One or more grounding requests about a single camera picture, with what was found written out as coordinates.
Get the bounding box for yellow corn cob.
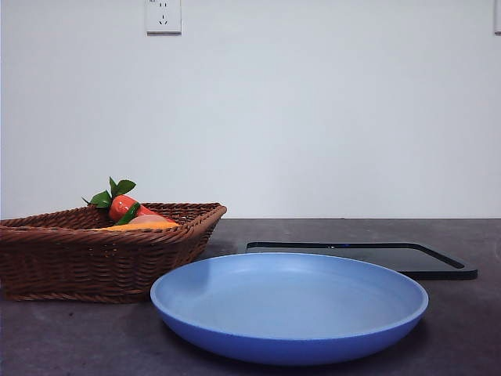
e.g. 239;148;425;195
102;221;174;230

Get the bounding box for blue round plate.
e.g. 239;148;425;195
150;252;430;367

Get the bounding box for brown wicker basket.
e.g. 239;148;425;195
0;202;228;303

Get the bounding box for pale pink round vegetable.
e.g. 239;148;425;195
128;214;162;226

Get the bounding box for green chili pepper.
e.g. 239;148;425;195
114;202;141;226

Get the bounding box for orange carrot with green leaves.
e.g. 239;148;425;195
81;176;179;225

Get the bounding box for black flat tray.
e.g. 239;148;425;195
245;241;478;281

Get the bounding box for white wall socket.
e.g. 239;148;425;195
146;0;182;36

